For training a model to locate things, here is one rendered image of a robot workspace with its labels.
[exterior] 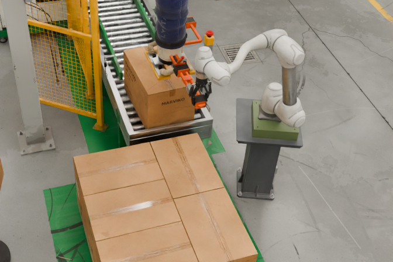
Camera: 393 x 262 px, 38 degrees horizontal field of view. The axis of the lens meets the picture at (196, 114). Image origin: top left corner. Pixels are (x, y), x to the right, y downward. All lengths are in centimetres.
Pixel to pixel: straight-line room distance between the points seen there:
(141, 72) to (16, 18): 101
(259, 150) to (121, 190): 114
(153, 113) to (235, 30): 263
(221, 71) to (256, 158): 135
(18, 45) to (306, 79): 308
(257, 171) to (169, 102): 93
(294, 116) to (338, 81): 226
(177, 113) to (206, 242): 114
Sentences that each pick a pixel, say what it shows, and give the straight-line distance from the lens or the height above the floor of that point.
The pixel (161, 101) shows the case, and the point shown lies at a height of 86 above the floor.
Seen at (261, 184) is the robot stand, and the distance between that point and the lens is 482.
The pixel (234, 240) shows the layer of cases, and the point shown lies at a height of 54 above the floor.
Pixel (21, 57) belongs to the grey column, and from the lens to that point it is 468.
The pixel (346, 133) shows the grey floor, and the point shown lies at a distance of 570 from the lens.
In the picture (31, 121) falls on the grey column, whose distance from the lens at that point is 511.
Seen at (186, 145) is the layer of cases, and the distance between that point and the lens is 446.
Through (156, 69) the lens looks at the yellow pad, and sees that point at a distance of 416.
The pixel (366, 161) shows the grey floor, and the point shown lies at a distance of 548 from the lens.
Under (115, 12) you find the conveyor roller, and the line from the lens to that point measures 597.
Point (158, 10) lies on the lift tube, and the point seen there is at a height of 163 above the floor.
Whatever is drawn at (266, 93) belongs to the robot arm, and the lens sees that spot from 423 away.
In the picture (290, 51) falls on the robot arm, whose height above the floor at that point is 163.
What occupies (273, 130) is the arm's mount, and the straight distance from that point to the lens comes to 428.
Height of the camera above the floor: 369
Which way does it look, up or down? 42 degrees down
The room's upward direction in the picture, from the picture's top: 5 degrees clockwise
